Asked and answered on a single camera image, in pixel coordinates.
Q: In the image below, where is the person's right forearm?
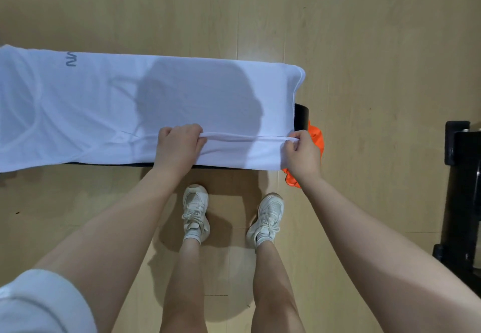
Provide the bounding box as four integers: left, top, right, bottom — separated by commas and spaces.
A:
300, 176, 481, 333

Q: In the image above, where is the person's white shirt sleeve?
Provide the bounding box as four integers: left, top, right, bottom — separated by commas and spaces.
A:
0, 268, 99, 333

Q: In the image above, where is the person's white sneaker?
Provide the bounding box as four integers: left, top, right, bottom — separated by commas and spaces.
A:
181, 184, 210, 243
246, 193, 285, 249

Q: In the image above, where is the person's left hand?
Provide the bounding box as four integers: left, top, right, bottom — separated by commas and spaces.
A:
153, 123, 208, 175

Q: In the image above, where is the person's right leg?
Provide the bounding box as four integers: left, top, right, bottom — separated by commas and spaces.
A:
250, 240, 306, 333

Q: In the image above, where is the black metal stand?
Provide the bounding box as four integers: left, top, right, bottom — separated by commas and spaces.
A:
432, 120, 481, 299

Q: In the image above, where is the person's leg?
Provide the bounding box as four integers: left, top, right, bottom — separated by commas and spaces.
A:
250, 240, 306, 333
159, 239, 208, 333

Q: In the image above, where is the black bench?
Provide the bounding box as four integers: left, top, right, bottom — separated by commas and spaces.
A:
63, 103, 310, 171

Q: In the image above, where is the person's left leg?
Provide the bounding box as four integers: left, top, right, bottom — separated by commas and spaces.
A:
159, 239, 208, 333

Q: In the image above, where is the person's left forearm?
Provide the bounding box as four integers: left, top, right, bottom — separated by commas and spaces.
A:
35, 164, 194, 333

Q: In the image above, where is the person's left white sneaker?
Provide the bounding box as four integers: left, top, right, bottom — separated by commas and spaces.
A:
181, 184, 210, 243

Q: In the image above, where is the white t-shirt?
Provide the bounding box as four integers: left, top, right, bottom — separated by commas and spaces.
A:
0, 44, 306, 174

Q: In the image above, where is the person's right white sneaker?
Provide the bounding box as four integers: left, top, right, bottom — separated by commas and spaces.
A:
246, 193, 285, 249

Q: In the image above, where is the orange cloth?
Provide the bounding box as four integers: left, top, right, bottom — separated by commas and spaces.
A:
283, 120, 324, 189

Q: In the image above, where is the person's right hand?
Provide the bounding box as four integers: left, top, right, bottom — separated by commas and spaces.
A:
282, 130, 323, 184

